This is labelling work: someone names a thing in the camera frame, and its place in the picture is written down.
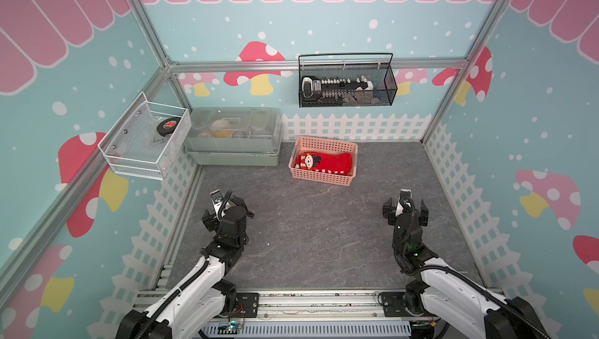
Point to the black red tape measure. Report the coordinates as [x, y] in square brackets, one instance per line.
[168, 126]

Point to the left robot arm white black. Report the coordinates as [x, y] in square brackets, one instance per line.
[203, 293]

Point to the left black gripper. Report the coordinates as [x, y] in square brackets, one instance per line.
[211, 221]

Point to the clear lidded storage box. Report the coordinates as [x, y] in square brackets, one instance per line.
[235, 136]

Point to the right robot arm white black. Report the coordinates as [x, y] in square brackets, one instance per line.
[442, 291]

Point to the black wire mesh wall basket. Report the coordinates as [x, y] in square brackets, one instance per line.
[375, 67]

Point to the red doll face sock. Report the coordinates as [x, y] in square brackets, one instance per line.
[341, 164]

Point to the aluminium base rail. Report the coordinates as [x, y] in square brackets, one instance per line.
[311, 314]

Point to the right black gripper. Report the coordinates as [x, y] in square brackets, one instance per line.
[392, 212]

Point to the pink plastic basket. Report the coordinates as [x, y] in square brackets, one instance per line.
[330, 146]

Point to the white black remote in basket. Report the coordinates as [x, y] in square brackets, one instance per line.
[333, 92]

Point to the white wire wall basket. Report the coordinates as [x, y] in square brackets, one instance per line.
[133, 147]

